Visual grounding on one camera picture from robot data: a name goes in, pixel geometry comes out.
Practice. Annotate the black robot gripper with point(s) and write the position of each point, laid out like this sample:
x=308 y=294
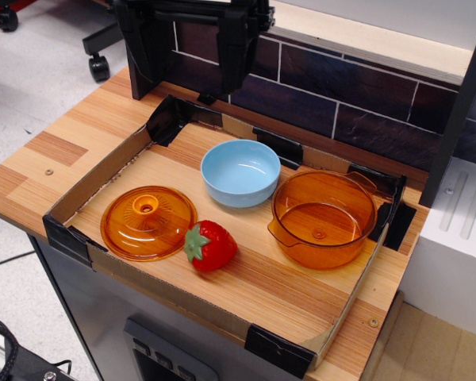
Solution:
x=147 y=27

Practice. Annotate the orange transparent pot lid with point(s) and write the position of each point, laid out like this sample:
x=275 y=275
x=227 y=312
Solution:
x=147 y=223

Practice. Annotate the orange transparent plastic pot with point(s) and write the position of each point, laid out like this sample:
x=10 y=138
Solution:
x=321 y=219

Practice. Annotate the cardboard fence with black tape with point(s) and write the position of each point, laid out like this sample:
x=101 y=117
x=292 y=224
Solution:
x=260 y=317

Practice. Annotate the light blue bowl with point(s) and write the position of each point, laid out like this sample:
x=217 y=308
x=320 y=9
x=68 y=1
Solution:
x=240 y=173

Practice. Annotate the black office chair base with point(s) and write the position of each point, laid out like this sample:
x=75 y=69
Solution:
x=93 y=44

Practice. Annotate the red toy strawberry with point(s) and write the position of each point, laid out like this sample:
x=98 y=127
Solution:
x=209 y=246

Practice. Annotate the grey oven front panel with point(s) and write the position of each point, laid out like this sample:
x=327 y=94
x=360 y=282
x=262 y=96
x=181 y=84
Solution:
x=157 y=359

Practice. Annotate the white ridged drainboard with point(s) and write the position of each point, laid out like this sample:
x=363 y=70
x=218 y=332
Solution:
x=441 y=275

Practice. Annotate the dark wooden corner post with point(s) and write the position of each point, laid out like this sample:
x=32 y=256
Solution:
x=140 y=85

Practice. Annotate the black vertical post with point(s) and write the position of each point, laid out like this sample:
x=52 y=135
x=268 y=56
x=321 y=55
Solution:
x=452 y=133

